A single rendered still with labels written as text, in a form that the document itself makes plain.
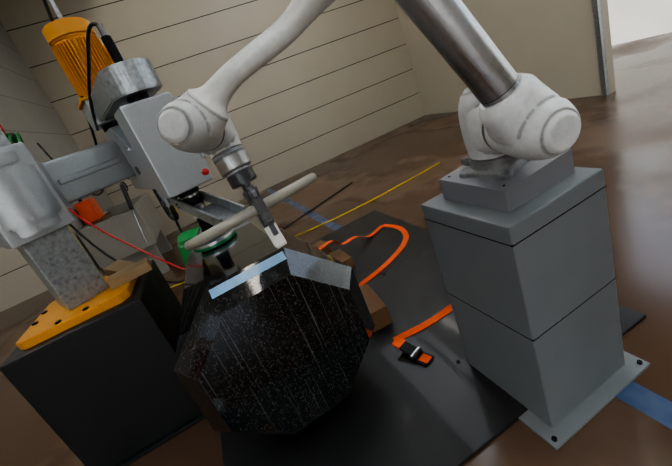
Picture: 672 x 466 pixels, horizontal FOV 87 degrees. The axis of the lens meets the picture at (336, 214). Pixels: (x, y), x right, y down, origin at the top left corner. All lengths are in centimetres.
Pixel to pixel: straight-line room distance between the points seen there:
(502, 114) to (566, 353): 84
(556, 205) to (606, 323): 54
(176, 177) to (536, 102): 140
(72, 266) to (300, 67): 565
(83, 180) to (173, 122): 146
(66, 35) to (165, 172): 103
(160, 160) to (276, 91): 528
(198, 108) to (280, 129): 602
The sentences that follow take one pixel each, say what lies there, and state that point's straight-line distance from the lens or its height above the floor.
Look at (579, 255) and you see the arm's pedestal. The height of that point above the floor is 57.
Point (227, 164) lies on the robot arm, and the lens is 98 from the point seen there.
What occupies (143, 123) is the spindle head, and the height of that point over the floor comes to 143.
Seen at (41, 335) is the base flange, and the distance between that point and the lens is 212.
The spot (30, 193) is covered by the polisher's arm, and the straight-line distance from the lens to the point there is 206.
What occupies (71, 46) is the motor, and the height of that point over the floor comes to 195.
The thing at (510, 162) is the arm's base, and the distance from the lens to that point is 121.
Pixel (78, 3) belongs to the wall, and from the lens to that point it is 702.
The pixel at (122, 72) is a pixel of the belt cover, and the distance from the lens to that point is 174.
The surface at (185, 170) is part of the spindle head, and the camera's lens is 175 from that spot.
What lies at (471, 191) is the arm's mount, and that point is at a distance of 121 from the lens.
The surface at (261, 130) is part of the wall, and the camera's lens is 676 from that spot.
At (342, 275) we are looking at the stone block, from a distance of 151.
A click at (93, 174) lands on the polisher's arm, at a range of 225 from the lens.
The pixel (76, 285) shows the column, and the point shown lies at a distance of 217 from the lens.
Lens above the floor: 130
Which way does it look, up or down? 19 degrees down
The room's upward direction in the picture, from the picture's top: 22 degrees counter-clockwise
